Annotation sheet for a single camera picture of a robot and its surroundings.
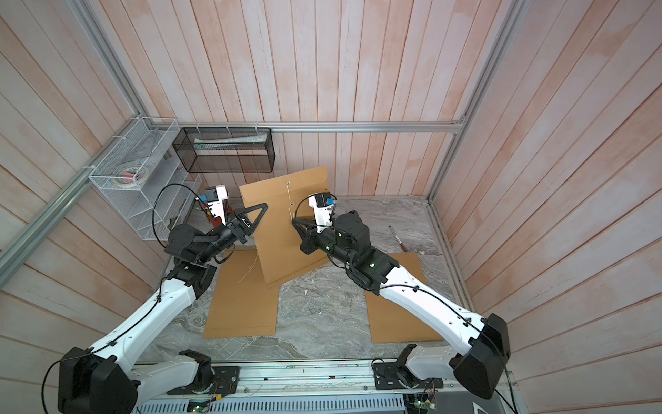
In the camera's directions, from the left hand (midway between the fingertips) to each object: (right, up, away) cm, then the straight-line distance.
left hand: (269, 210), depth 64 cm
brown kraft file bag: (-14, -31, +23) cm, 42 cm away
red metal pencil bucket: (-31, -3, +39) cm, 50 cm away
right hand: (+6, -3, +2) cm, 7 cm away
